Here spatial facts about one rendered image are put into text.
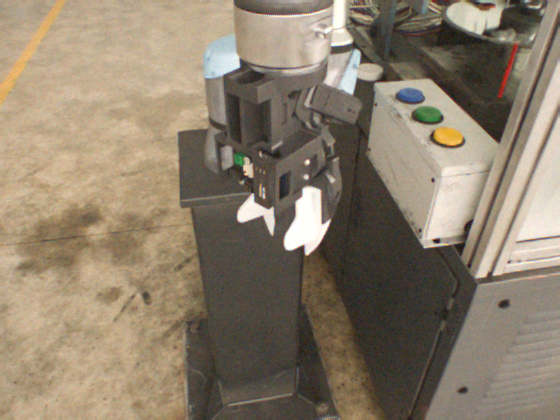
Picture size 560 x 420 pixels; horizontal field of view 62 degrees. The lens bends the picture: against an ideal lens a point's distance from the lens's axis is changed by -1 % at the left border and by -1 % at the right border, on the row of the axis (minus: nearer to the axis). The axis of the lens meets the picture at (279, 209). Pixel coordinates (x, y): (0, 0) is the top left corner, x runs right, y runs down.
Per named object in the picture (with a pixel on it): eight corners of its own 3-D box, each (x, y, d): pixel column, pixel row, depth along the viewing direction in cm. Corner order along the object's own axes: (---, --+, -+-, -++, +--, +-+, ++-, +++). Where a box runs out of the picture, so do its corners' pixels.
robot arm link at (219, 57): (215, 94, 92) (209, 25, 83) (283, 98, 91) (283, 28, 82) (199, 124, 83) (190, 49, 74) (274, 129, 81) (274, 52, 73)
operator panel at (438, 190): (486, 240, 74) (516, 160, 64) (422, 248, 72) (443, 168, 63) (415, 148, 95) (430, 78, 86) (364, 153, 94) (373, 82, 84)
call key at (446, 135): (464, 151, 68) (468, 139, 67) (439, 153, 68) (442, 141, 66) (451, 137, 71) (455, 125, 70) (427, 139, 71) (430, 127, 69)
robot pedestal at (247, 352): (190, 445, 122) (133, 234, 75) (185, 323, 153) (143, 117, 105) (337, 418, 128) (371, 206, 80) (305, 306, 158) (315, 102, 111)
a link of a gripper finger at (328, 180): (296, 217, 48) (285, 139, 43) (307, 208, 49) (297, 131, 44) (334, 230, 45) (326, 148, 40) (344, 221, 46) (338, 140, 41)
